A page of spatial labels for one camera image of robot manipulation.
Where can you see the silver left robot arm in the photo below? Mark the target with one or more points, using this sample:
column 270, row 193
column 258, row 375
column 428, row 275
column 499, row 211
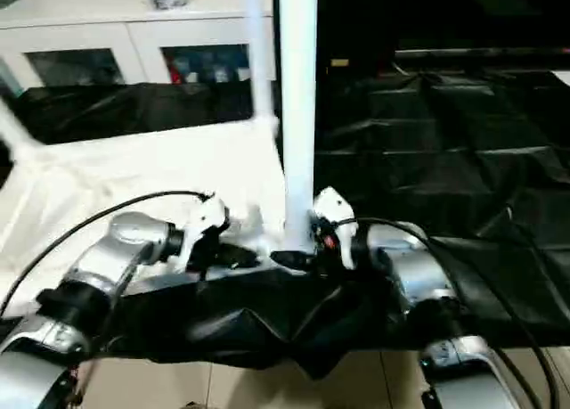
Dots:
column 111, row 248

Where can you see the black work mat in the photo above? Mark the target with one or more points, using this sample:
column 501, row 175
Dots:
column 445, row 137

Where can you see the white glass-door cabinet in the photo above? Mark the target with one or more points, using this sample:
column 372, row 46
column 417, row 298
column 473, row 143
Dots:
column 89, row 30

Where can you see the small yellow label tag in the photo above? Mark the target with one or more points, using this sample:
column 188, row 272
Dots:
column 339, row 62

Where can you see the white plastic table top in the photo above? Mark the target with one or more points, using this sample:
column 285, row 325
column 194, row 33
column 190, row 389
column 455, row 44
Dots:
column 133, row 168

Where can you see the grey metal rail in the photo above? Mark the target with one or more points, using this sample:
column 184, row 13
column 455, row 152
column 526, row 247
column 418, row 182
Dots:
column 481, row 53

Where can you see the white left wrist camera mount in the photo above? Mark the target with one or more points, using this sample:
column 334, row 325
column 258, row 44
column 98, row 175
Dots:
column 202, row 222

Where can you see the red white figure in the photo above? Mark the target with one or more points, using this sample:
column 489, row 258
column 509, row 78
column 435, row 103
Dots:
column 176, row 72

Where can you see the white plastic table leg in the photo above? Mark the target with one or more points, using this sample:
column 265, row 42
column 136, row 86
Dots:
column 11, row 128
column 298, row 92
column 260, row 52

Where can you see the white flat board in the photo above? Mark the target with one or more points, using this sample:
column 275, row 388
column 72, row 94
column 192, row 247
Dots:
column 564, row 76

